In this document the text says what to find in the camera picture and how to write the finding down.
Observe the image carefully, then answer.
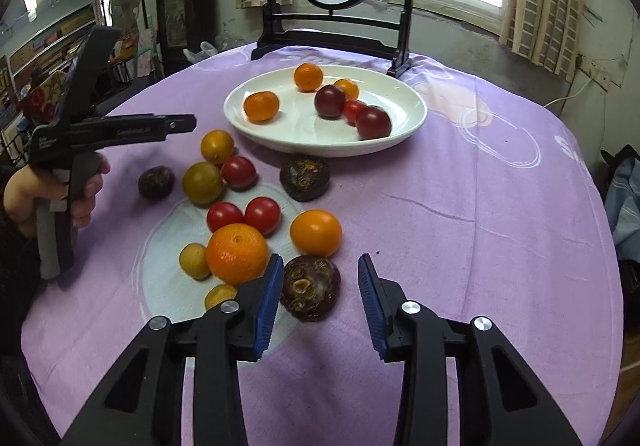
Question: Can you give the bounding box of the small yellow fruit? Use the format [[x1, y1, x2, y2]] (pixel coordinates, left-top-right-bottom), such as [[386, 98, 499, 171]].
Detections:
[[179, 243, 210, 281], [204, 284, 238, 311]]

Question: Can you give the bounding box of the dark passion fruit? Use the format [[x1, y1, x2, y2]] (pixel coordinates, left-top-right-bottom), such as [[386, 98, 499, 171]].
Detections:
[[280, 155, 331, 203], [280, 255, 342, 322]]

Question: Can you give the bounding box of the small dark purple fruit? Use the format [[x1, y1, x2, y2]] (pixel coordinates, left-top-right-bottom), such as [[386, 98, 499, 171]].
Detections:
[[138, 166, 175, 201]]

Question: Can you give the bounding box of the dark red plum left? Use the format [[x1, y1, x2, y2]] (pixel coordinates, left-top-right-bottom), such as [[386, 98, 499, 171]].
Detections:
[[314, 84, 346, 119]]

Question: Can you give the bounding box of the yellow orange round fruit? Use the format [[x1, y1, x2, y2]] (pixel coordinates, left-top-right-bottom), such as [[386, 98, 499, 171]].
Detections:
[[200, 130, 235, 166]]

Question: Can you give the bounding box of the orange mandarin plate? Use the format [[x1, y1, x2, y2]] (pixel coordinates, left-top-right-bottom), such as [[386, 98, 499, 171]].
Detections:
[[293, 63, 323, 92], [243, 91, 280, 123]]

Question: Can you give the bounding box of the dark red plum right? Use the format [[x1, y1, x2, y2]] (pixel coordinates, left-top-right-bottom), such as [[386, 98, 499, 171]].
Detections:
[[356, 106, 393, 140]]

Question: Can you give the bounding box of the white power cable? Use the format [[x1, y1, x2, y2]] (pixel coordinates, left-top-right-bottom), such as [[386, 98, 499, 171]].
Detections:
[[542, 70, 594, 110]]

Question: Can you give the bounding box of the blue cloth bag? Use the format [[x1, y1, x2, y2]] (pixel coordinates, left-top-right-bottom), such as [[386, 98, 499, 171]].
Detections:
[[601, 145, 640, 262]]

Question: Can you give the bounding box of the dark red plum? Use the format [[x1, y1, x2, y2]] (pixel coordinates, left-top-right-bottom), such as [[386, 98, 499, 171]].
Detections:
[[356, 106, 393, 140], [314, 84, 346, 119]]

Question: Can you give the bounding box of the person's left hand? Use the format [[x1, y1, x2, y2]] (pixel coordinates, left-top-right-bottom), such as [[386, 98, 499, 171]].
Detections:
[[3, 156, 111, 237]]

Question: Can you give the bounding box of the red cherry tomato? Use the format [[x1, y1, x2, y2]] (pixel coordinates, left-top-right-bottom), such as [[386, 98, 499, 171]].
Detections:
[[206, 201, 244, 233], [244, 196, 282, 235]]

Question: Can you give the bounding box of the large orange mandarin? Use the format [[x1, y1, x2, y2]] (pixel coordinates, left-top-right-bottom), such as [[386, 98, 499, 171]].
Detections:
[[205, 223, 270, 287]]

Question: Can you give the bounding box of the white plastic bag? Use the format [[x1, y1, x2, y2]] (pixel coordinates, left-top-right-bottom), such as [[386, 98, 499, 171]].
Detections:
[[183, 41, 218, 64]]

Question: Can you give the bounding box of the white oval plate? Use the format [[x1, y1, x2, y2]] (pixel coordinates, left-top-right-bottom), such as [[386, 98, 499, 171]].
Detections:
[[224, 65, 427, 158]]

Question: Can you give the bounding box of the yellow green round fruit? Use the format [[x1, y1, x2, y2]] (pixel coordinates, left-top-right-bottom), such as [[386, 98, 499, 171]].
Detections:
[[182, 161, 224, 206]]

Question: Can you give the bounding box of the purple tablecloth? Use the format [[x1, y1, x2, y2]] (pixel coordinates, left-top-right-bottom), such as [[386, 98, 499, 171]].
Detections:
[[22, 48, 623, 445]]

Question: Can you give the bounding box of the white wall socket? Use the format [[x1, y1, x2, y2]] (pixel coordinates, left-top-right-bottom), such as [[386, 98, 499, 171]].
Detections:
[[576, 54, 612, 92]]

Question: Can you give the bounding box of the orange mandarin plate left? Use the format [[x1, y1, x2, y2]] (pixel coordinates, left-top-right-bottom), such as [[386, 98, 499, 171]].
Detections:
[[243, 91, 280, 123]]

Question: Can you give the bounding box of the small red tomato plate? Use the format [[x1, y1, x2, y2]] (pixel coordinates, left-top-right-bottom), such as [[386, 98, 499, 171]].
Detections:
[[343, 100, 367, 127]]

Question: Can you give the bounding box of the small yellow fruit bottom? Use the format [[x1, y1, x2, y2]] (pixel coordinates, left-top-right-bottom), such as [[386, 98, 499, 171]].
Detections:
[[204, 284, 238, 311]]

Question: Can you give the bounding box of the smooth orange fruit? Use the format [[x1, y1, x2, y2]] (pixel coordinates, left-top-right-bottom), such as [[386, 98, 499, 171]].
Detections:
[[290, 209, 343, 258]]

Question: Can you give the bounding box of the orange mandarin plate back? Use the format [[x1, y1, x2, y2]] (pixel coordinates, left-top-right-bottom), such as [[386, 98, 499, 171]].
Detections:
[[293, 63, 323, 92]]

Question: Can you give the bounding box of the small orange tomato plate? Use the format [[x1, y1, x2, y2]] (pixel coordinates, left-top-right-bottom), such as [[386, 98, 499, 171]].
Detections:
[[334, 78, 359, 101]]

